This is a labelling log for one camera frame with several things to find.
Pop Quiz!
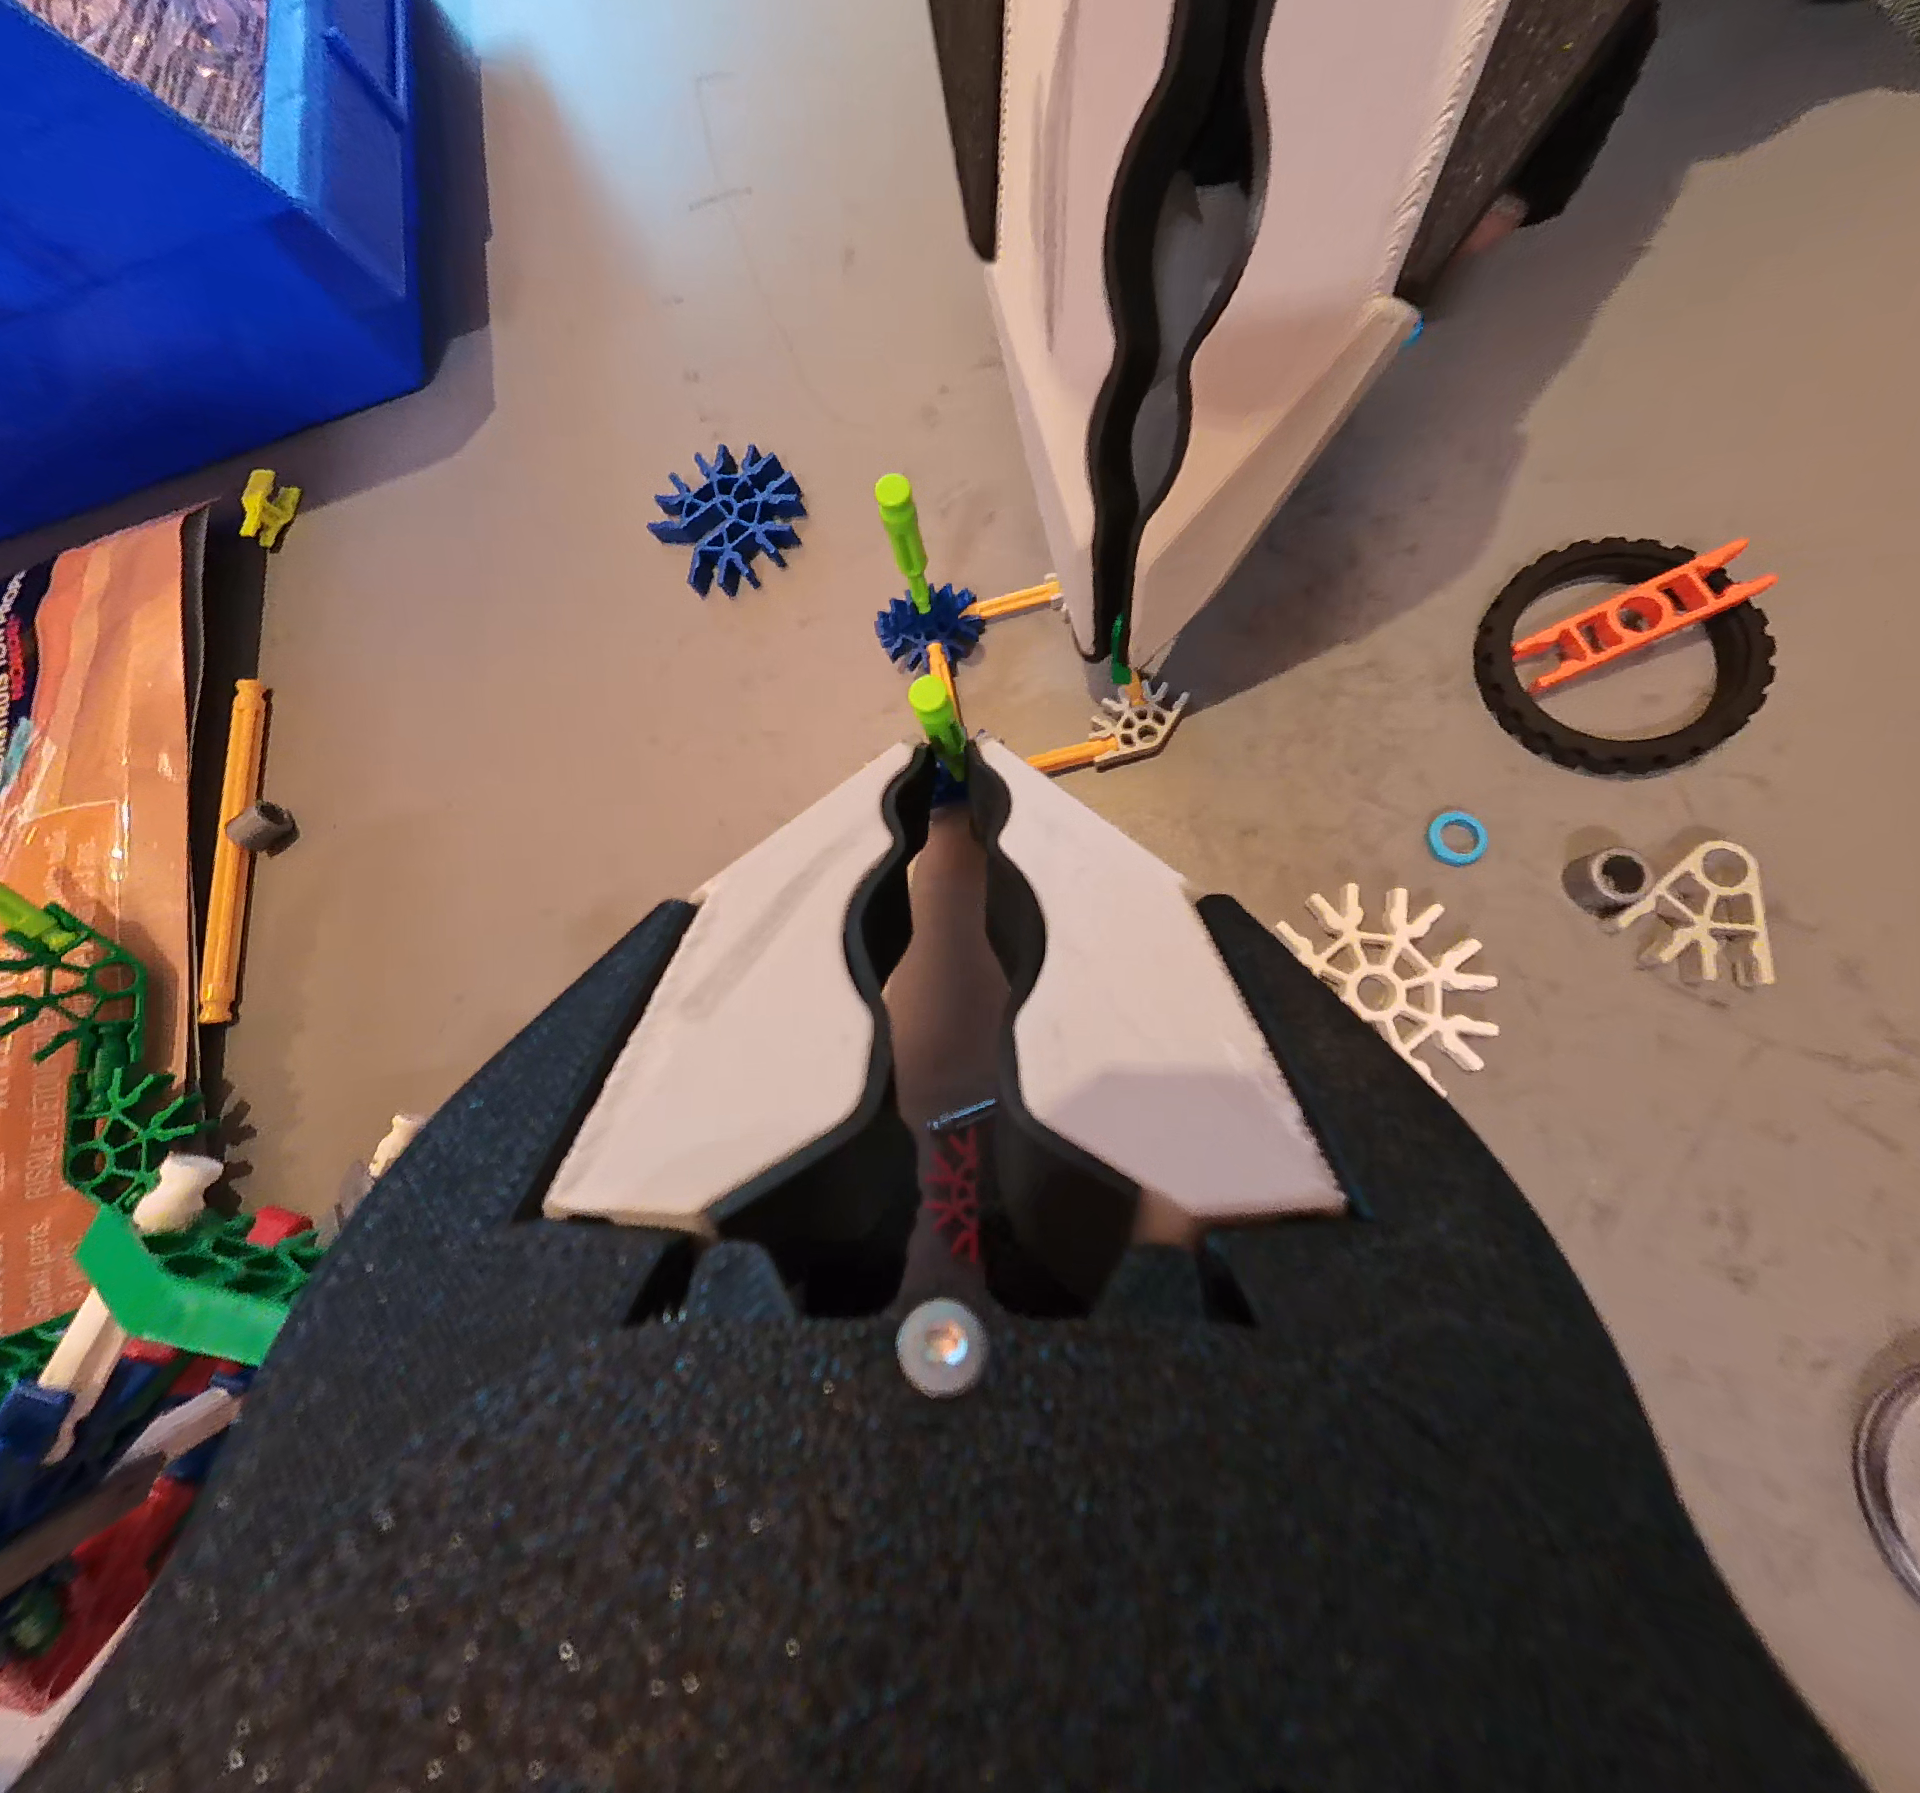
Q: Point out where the orange ladder connector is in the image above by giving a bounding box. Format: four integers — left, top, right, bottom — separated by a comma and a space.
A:
1510, 535, 1781, 693

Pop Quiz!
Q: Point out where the blue and yellow rod frame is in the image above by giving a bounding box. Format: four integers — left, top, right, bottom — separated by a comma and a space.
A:
872, 471, 1193, 816

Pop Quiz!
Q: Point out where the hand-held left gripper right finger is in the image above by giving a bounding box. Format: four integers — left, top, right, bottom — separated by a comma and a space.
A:
963, 738, 1346, 1321

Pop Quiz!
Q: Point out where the red toy set bag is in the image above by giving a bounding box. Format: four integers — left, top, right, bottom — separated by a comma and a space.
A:
0, 502, 215, 1353

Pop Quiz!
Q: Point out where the black rubber tyre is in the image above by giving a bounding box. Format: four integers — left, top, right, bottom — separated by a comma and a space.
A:
1473, 537, 1781, 778

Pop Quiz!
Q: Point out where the orange rod with grey clip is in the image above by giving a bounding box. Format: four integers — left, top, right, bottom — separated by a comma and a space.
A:
195, 677, 272, 1027

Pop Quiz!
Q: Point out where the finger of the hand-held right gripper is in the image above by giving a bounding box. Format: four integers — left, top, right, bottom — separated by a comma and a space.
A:
1128, 0, 1424, 667
982, 0, 1218, 663

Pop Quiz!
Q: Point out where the blue snowflake connector pair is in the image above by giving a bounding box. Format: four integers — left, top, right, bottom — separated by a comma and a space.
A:
646, 441, 808, 600

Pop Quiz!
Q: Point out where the blue plastic bin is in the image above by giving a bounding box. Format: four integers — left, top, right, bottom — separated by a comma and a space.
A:
0, 0, 441, 545

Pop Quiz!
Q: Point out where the white snowflake connector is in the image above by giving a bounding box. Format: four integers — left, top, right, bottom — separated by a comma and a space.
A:
1273, 880, 1503, 1099

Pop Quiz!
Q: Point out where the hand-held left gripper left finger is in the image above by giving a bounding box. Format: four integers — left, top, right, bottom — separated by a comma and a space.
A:
541, 740, 935, 1321

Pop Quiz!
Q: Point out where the red connector with grey rod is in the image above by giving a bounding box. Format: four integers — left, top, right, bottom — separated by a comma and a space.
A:
920, 1097, 1002, 1264

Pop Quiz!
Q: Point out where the clear plastic bag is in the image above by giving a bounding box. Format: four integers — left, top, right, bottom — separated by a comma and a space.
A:
0, 0, 279, 165

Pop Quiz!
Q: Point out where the person's right hand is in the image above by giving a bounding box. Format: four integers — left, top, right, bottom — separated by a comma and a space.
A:
1463, 0, 1667, 260

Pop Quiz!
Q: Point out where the cream fan connector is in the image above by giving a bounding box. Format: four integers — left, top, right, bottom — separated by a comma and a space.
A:
1616, 839, 1779, 989

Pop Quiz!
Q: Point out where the silver spoked wheel hub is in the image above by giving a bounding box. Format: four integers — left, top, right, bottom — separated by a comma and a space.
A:
1851, 1336, 1920, 1603

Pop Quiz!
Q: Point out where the multicoloured toy construction model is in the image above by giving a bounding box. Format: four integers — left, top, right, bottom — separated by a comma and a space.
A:
0, 884, 427, 1723

